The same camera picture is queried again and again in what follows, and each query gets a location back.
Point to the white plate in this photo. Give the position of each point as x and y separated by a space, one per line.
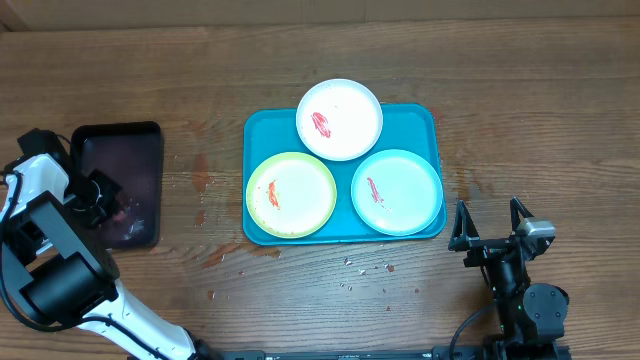
339 119

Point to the blue plastic serving tray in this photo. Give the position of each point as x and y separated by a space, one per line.
407 126

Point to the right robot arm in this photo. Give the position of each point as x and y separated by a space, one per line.
531 315

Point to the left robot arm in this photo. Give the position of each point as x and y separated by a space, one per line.
55 274

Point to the yellow-green plate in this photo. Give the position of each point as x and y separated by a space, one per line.
291 195

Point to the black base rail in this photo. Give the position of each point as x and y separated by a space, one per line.
436 353

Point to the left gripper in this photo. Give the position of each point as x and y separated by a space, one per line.
102 212

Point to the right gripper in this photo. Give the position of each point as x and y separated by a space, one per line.
486 248

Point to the green and pink sponge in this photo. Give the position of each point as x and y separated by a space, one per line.
121 215

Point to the light blue plate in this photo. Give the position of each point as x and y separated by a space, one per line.
397 193

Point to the black water tray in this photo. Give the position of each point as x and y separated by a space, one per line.
132 155

